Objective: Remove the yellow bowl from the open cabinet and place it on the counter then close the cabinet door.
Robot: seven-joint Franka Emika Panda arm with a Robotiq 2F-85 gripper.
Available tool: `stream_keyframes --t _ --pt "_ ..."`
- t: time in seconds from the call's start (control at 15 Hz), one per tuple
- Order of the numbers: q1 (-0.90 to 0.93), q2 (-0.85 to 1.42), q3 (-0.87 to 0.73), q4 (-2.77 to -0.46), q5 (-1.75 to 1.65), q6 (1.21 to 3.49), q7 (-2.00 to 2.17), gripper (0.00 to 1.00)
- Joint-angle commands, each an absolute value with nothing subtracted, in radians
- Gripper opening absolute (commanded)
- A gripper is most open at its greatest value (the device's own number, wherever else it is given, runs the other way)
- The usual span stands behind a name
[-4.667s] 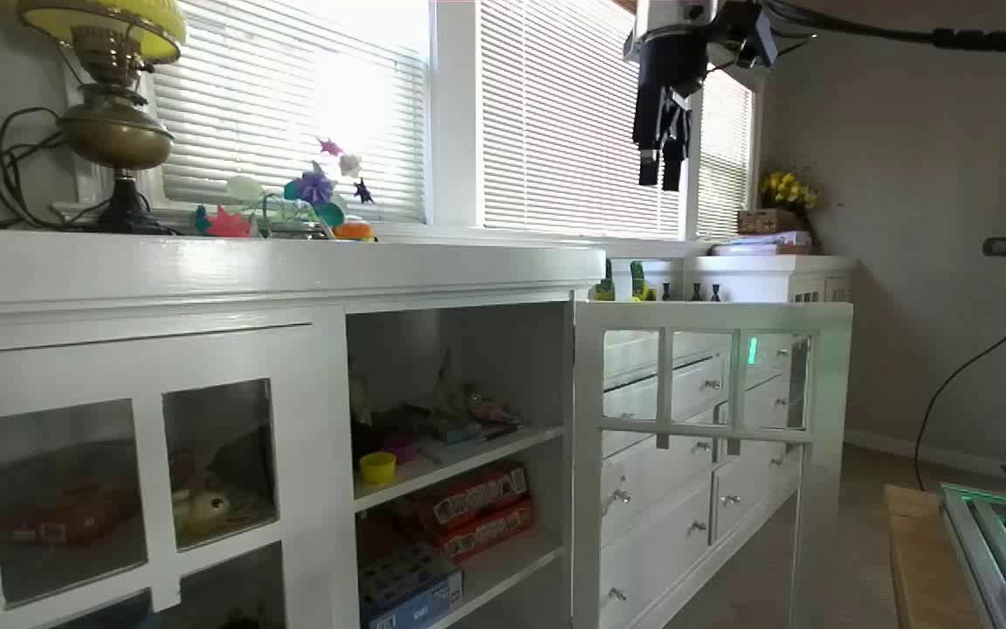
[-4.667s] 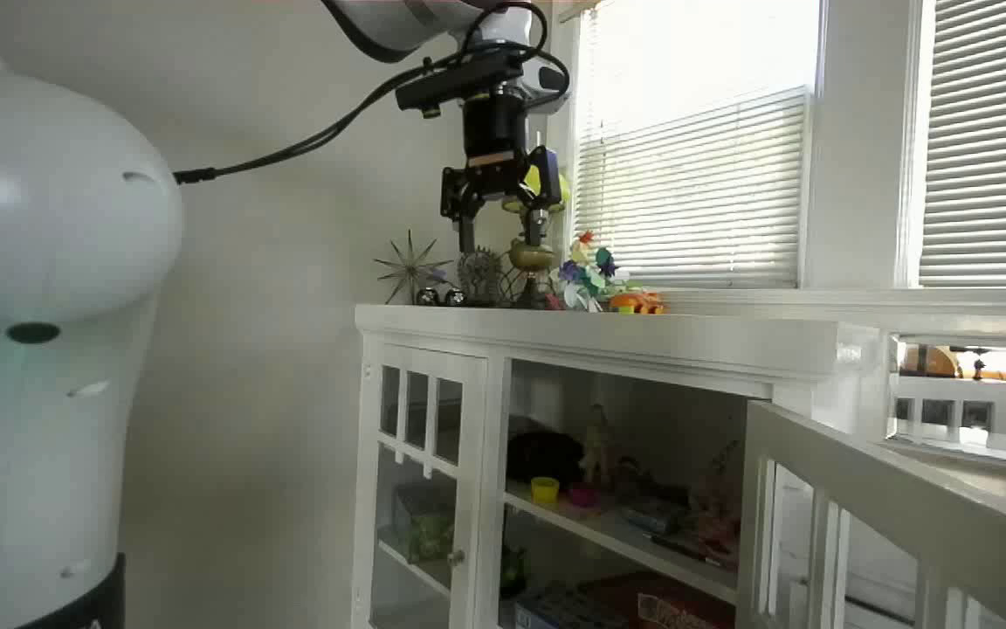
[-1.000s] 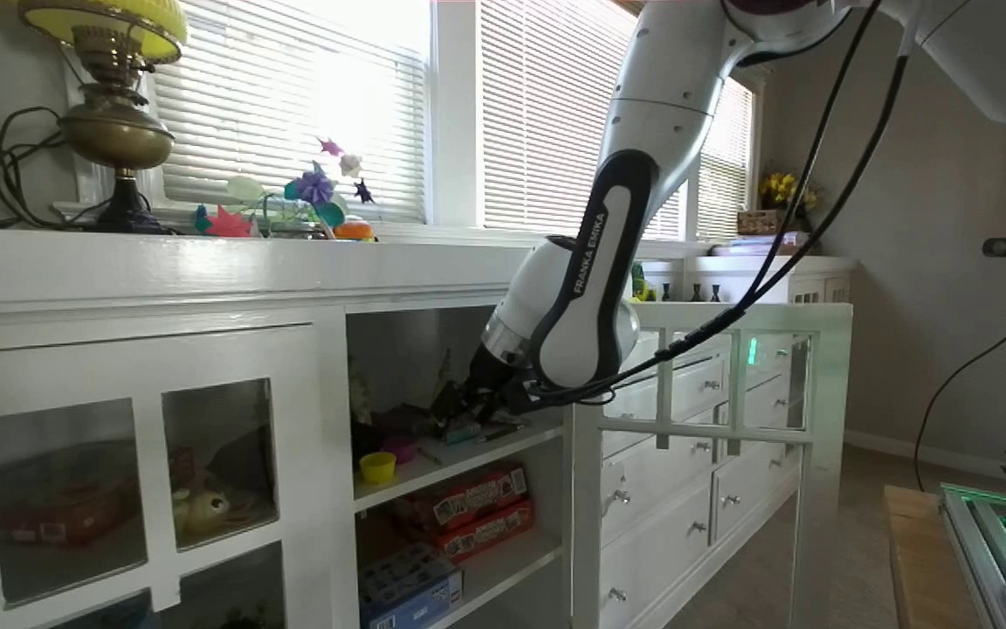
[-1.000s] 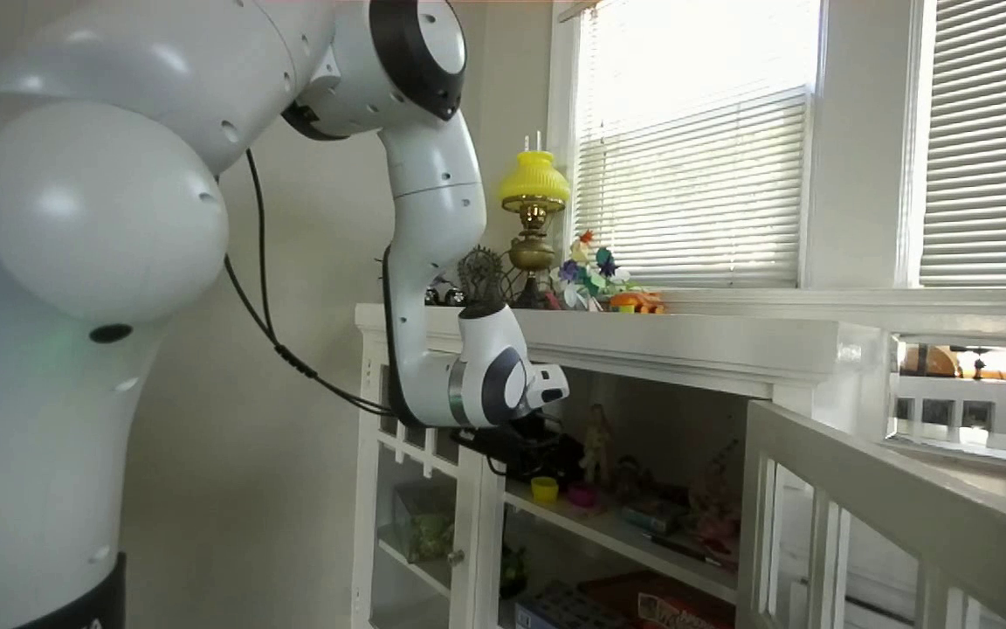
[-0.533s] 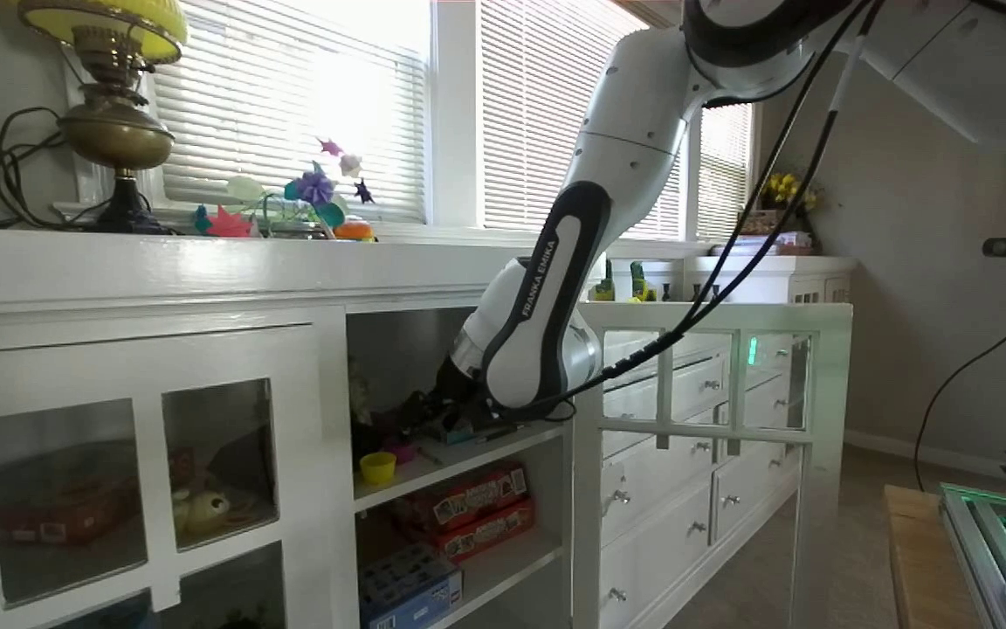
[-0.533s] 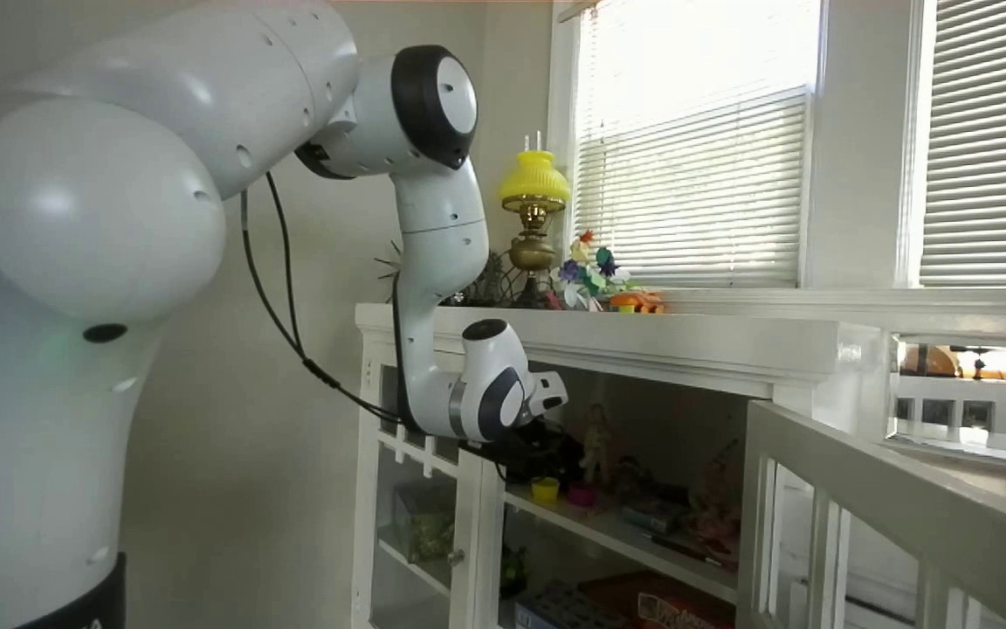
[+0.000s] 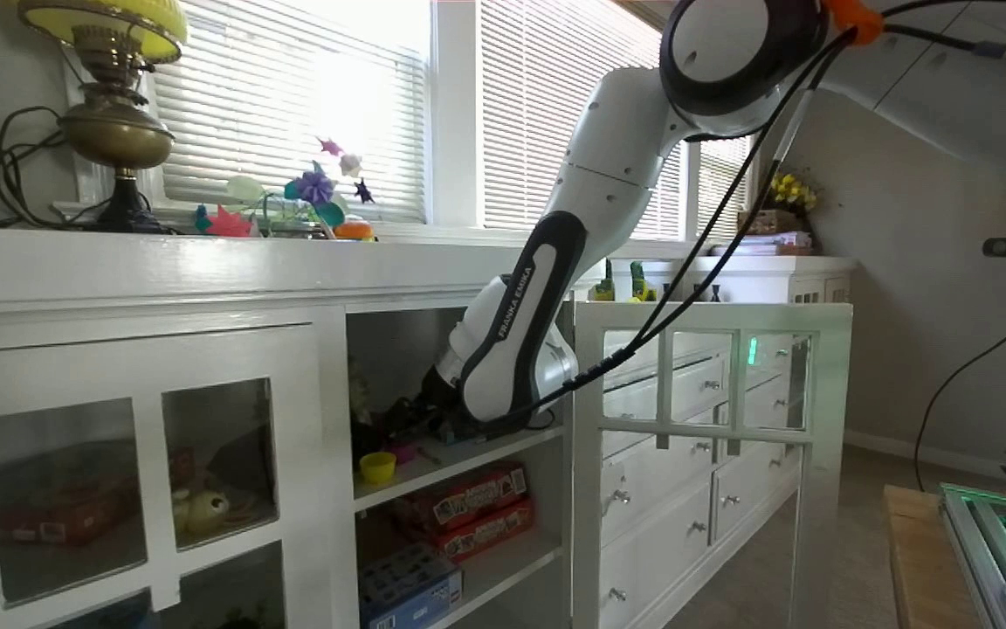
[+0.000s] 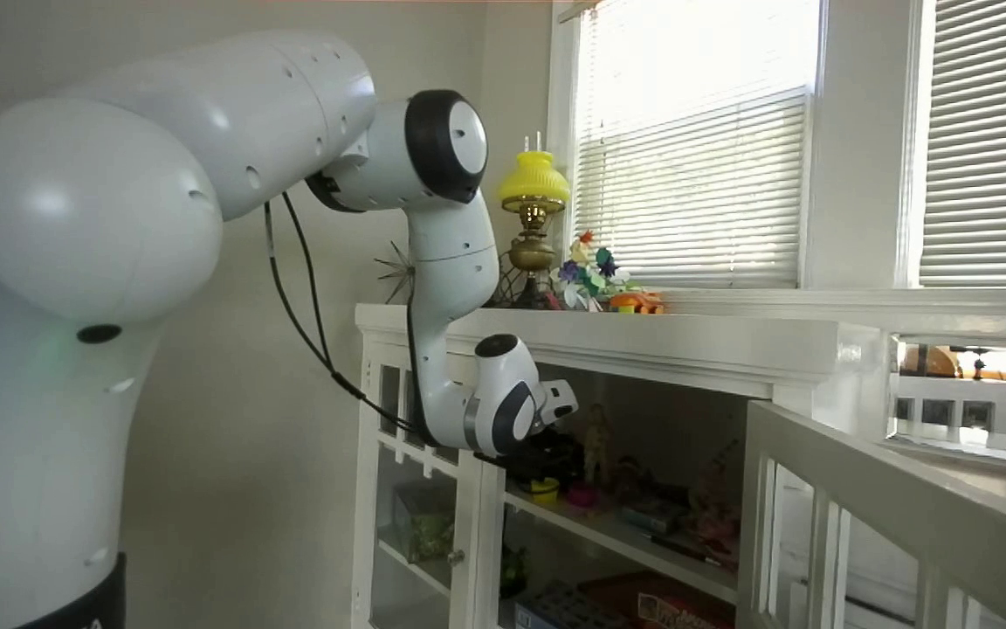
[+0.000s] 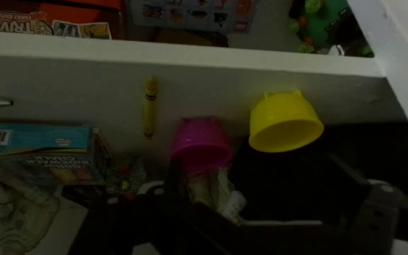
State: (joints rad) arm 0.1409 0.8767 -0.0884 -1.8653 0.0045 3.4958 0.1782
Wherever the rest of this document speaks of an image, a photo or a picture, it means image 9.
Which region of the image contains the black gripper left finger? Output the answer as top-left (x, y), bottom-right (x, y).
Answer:
top-left (68, 162), bottom-right (280, 255)

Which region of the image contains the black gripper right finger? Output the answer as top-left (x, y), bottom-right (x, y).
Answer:
top-left (329, 154), bottom-right (408, 255)

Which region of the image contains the small yellow plastic bowl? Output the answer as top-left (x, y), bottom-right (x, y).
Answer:
top-left (248, 89), bottom-right (326, 154)

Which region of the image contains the small pink plastic bowl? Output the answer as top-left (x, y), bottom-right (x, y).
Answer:
top-left (169, 116), bottom-right (234, 174)

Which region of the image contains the white wooden cabinet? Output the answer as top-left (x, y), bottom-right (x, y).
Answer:
top-left (0, 0), bottom-right (408, 255)

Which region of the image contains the white coral figure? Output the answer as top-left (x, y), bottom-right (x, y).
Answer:
top-left (184, 164), bottom-right (248, 224)

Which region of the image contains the black pouch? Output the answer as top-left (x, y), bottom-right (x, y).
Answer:
top-left (231, 122), bottom-right (408, 228)

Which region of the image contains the pale printed plastic bag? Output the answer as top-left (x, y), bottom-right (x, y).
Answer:
top-left (0, 179), bottom-right (88, 255)

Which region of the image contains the blue crayon box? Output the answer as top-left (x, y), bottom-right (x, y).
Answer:
top-left (0, 123), bottom-right (113, 186)

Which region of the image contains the green plastic toy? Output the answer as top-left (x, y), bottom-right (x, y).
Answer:
top-left (286, 0), bottom-right (375, 58)

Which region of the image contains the red board game box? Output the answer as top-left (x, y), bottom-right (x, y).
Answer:
top-left (0, 0), bottom-right (125, 40)

